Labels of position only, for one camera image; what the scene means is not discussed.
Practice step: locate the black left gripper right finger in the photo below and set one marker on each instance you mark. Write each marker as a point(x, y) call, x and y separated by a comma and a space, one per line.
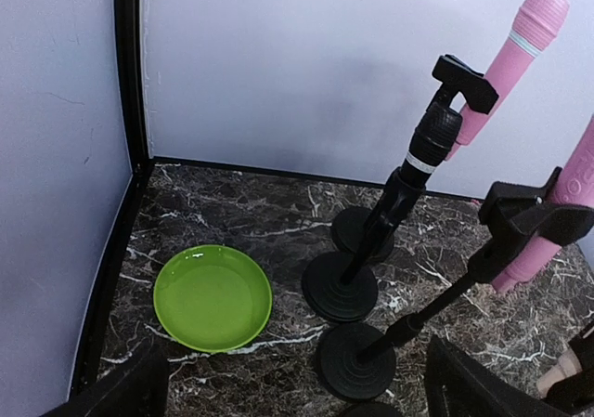
point(458, 385)

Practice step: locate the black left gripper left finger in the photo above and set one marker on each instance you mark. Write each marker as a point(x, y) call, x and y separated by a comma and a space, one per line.
point(139, 387)

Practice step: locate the black clip mic stand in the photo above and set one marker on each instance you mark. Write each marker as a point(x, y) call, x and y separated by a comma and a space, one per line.
point(356, 362)

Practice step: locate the tall beige microphone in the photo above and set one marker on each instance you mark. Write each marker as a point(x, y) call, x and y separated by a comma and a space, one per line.
point(567, 365)

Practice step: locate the black stand with textured grip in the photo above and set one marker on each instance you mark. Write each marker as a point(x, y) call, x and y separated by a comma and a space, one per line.
point(339, 286)

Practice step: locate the back round-base mic stand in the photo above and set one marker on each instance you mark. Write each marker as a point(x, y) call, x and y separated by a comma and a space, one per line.
point(347, 231)

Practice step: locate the front pink microphone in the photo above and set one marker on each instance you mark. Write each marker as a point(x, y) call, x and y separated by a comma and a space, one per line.
point(568, 214)

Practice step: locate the pink microphone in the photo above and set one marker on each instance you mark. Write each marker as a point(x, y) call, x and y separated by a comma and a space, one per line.
point(535, 26)
point(568, 214)

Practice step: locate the back pink microphone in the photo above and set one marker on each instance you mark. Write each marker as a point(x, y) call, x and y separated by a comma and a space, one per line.
point(535, 26)

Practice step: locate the green round plate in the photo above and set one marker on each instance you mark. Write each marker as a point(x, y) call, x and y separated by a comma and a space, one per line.
point(212, 298)

